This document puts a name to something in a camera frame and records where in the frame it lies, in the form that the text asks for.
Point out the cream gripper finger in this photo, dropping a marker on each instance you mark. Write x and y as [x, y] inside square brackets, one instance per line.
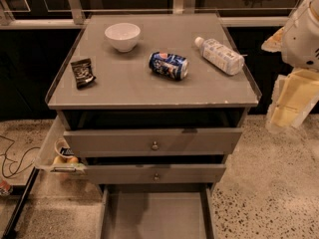
[273, 43]
[293, 98]

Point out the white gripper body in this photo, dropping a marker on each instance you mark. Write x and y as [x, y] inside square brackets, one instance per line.
[301, 42]

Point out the clear plastic water bottle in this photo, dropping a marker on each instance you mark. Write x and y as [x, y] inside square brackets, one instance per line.
[219, 55]

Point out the grey top drawer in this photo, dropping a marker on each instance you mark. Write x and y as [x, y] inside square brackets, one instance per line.
[152, 142]

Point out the grey drawer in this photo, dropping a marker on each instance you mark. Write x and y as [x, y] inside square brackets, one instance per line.
[162, 211]
[152, 142]
[155, 173]

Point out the grey drawer cabinet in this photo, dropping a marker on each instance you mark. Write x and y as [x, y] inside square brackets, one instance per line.
[127, 94]

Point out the grey middle drawer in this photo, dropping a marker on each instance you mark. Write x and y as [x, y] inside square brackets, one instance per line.
[155, 173]

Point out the grey bottom drawer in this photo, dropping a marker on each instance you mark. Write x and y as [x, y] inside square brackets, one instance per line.
[162, 211]

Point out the blue soda can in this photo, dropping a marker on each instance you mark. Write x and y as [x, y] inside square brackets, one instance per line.
[170, 65]

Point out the white ceramic bowl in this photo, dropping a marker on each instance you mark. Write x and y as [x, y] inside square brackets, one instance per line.
[123, 36]

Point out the black snack packet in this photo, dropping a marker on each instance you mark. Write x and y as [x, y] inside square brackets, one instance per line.
[83, 73]

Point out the white cup in bin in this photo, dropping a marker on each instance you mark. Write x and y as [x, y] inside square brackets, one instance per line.
[62, 148]

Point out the orange fruit in bin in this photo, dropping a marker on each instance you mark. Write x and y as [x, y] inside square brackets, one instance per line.
[59, 160]

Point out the clear plastic side bin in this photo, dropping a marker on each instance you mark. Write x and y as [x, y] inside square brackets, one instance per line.
[48, 157]

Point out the red object on floor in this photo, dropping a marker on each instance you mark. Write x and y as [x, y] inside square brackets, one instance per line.
[5, 188]

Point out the metal railing frame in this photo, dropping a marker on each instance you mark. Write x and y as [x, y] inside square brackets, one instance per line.
[69, 14]

